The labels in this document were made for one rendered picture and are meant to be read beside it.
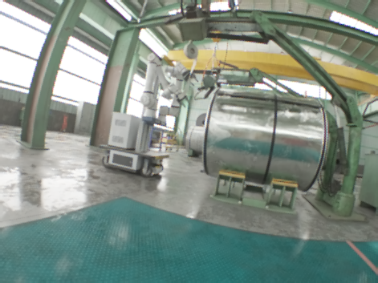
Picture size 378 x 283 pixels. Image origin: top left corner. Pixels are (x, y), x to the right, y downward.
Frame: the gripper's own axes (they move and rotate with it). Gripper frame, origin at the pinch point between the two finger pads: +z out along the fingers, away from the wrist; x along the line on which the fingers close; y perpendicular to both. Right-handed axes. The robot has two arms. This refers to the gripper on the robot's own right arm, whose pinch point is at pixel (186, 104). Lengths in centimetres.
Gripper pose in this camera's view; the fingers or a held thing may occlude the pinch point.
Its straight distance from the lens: 239.8
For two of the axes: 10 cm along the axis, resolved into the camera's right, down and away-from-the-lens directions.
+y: 1.8, -3.9, 9.0
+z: 6.2, 7.6, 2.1
